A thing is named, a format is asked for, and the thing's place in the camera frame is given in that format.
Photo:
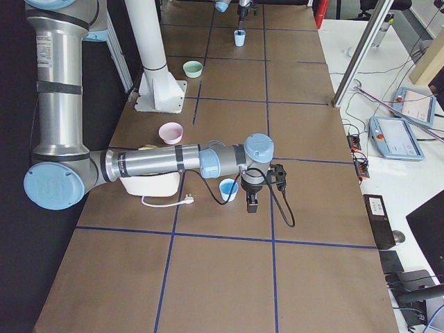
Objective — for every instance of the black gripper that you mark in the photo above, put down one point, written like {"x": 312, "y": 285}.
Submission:
{"x": 242, "y": 10}
{"x": 252, "y": 188}

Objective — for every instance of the light blue cup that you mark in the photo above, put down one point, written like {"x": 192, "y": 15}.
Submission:
{"x": 239, "y": 38}
{"x": 228, "y": 189}

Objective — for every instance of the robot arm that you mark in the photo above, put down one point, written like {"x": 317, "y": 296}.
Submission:
{"x": 62, "y": 168}
{"x": 222, "y": 5}

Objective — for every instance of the green bowl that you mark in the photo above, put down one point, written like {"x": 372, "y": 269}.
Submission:
{"x": 192, "y": 69}

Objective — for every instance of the cream toaster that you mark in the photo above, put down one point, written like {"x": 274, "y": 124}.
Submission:
{"x": 154, "y": 186}

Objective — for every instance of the pink bowl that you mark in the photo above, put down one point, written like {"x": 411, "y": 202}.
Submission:
{"x": 171, "y": 133}

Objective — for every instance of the orange black connector block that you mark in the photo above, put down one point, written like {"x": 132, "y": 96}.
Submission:
{"x": 354, "y": 142}

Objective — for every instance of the black box with label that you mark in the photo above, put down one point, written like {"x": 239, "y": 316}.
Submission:
{"x": 379, "y": 221}

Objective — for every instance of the near teach pendant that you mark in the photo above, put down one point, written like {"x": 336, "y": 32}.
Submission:
{"x": 394, "y": 139}

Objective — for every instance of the teach pendant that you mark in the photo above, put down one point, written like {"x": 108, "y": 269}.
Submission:
{"x": 394, "y": 139}
{"x": 417, "y": 105}

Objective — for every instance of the black monitor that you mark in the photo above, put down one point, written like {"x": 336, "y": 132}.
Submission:
{"x": 426, "y": 224}

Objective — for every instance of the far teach pendant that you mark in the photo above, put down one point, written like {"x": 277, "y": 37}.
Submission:
{"x": 417, "y": 105}

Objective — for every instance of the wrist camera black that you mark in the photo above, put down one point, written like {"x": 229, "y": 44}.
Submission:
{"x": 278, "y": 176}

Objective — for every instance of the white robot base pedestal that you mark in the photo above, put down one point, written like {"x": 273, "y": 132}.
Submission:
{"x": 159, "y": 91}

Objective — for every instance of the aluminium frame post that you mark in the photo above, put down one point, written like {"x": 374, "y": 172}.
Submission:
{"x": 372, "y": 35}

